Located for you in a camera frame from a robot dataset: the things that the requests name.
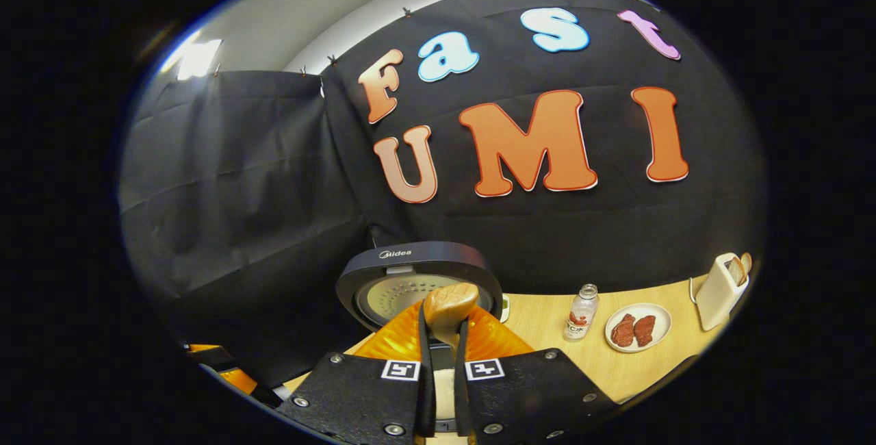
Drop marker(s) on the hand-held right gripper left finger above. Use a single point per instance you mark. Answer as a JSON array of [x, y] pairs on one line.
[[363, 397]]

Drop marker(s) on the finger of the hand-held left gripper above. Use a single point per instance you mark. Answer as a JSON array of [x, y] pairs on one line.
[[239, 380]]

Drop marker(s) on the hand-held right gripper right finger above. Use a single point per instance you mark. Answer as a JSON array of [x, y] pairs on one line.
[[527, 397]]

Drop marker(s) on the white rice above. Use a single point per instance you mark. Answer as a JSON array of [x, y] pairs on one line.
[[445, 390]]

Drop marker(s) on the wooden spoon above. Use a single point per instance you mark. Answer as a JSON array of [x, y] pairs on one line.
[[448, 304]]

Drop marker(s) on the dark rice cooker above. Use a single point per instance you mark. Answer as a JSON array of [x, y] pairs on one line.
[[410, 257]]

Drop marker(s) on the white divided dish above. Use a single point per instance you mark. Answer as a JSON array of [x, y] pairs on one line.
[[505, 308]]

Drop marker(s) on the clear plastic bottle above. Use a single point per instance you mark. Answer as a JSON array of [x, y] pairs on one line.
[[580, 318]]

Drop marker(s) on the brown meat piece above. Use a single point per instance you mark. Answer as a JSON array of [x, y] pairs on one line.
[[623, 331], [645, 329]]

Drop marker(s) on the white round plate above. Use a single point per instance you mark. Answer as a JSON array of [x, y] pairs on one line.
[[660, 318]]

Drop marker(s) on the white toaster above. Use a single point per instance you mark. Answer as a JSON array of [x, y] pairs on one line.
[[715, 294]]

